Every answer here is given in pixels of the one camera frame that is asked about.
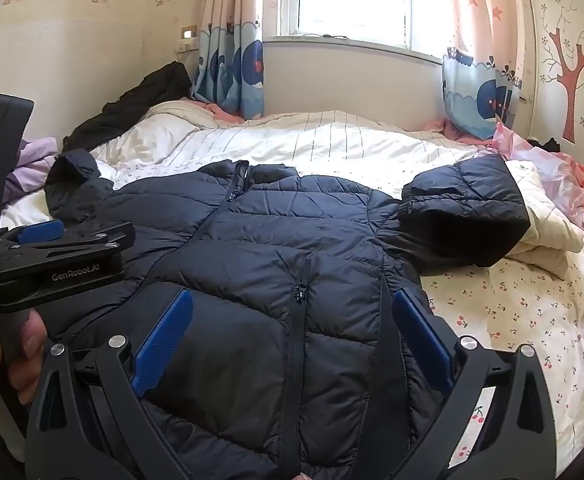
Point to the window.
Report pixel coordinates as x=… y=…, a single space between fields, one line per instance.
x=351 y=0

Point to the white wardrobe with tree decal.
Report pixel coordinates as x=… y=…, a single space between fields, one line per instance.
x=571 y=70

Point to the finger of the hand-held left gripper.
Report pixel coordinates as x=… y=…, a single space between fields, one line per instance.
x=107 y=240
x=42 y=231

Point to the black puffer jacket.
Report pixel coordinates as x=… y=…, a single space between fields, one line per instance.
x=272 y=240

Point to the floral bed sheet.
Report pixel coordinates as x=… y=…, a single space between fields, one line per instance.
x=511 y=310

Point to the white wall switch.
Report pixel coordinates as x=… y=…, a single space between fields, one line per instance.
x=188 y=34

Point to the cream quilted blanket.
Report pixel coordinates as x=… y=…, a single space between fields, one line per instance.
x=541 y=230

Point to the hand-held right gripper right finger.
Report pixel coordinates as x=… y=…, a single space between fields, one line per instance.
x=421 y=342

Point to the small black object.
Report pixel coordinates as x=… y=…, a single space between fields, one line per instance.
x=546 y=144

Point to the person's left hand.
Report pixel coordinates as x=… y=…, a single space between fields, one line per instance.
x=27 y=345

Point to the pink and blue curtain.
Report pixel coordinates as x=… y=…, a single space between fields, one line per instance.
x=481 y=85
x=232 y=60

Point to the purple jacket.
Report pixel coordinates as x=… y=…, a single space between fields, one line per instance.
x=32 y=165

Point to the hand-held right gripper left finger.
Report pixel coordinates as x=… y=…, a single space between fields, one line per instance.
x=162 y=342

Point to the black garment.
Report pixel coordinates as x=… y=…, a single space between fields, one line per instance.
x=137 y=100

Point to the pink patterned quilt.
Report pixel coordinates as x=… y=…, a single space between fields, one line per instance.
x=581 y=180

